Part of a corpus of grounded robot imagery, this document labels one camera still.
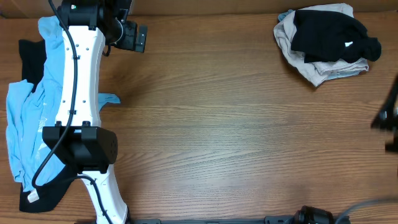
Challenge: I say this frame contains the beige folded shorts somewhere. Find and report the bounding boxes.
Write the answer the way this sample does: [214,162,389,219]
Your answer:
[274,10,369,87]

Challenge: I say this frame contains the black t-shirt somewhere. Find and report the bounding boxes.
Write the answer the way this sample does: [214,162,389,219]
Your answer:
[292,10,382,63]

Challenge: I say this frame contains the light blue t-shirt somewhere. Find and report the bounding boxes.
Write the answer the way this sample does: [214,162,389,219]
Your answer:
[5,15,121,192]

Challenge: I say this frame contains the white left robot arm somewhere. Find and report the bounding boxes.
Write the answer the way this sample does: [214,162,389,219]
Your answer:
[38,0,147,223]

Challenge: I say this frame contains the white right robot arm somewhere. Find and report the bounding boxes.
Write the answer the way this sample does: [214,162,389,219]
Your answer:
[371,77,398,153]

